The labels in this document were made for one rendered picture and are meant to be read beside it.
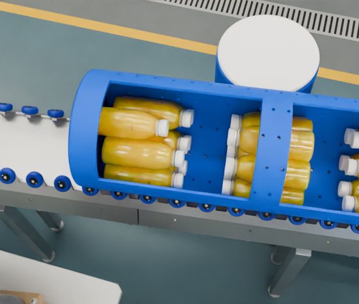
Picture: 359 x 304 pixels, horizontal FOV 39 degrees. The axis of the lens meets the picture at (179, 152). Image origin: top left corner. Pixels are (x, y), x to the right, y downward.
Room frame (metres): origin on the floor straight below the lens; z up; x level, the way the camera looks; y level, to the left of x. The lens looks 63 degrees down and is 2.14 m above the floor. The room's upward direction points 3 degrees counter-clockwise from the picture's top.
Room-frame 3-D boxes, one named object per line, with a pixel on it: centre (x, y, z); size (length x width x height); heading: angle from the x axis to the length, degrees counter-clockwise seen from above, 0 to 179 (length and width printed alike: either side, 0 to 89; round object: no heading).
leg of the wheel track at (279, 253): (0.56, -0.39, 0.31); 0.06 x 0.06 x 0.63; 78
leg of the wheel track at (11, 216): (0.63, 0.60, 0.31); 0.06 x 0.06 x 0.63; 78
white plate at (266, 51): (0.86, -0.26, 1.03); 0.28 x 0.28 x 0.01
